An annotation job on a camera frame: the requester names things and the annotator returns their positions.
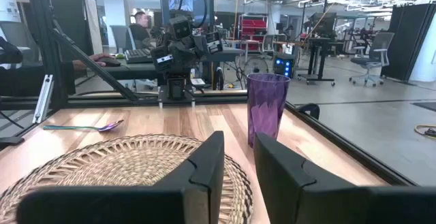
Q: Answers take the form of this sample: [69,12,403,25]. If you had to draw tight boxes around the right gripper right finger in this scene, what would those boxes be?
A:
[253,132,436,224]

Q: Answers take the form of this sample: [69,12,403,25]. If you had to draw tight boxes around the white board panel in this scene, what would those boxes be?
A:
[84,0,104,55]

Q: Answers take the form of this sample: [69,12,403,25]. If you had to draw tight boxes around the black computer mouse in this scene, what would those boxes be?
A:
[98,57,122,67]

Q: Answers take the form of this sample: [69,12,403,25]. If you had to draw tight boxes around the black table clamp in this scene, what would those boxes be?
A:
[295,103,321,120]

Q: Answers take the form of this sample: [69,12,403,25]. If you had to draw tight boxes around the black standing desk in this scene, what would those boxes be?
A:
[297,36,337,87]

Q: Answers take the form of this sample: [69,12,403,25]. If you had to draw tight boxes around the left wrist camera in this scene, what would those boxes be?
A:
[169,15,193,42]

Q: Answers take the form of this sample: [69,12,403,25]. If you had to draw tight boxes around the black partition panel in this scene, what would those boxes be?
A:
[47,0,93,57]
[380,2,436,82]

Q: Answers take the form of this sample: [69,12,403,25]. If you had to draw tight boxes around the red storage shelf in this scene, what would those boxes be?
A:
[238,14,268,51]

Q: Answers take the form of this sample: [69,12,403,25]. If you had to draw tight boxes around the person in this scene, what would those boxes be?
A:
[0,59,91,97]
[128,11,157,50]

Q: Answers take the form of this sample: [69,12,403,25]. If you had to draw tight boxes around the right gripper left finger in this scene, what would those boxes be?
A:
[16,130,225,224]

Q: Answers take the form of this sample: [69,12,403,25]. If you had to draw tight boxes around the black computer keyboard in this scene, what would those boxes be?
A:
[123,48,154,64]

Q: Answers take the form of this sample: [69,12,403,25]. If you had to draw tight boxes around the white machine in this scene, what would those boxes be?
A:
[0,0,22,24]

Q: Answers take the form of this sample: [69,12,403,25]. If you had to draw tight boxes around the yellow cable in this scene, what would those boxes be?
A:
[414,124,436,139]

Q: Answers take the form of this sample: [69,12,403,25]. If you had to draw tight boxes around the black computer tower blue lights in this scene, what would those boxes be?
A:
[272,52,296,78]

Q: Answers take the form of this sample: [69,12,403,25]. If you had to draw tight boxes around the iridescent metal spoon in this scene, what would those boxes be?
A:
[42,119,125,133]

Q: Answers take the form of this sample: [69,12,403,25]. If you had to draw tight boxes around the floor fan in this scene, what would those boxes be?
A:
[243,56,270,77]

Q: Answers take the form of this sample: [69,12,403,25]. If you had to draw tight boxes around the purple translucent plastic cup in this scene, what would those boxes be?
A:
[246,73,291,149]

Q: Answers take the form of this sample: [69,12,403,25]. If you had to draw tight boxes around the silver aluminium bracket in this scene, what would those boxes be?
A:
[32,74,55,125]

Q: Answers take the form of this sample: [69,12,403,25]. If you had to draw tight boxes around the black aluminium table frame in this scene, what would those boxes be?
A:
[0,0,418,187]

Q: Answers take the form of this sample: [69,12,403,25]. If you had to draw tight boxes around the round woven straw placemat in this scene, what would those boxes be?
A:
[0,133,254,224]

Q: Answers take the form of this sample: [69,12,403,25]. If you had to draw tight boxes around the person's hand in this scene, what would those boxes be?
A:
[89,52,116,65]

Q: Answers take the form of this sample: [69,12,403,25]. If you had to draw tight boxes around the white office chair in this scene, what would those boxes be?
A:
[260,33,277,57]

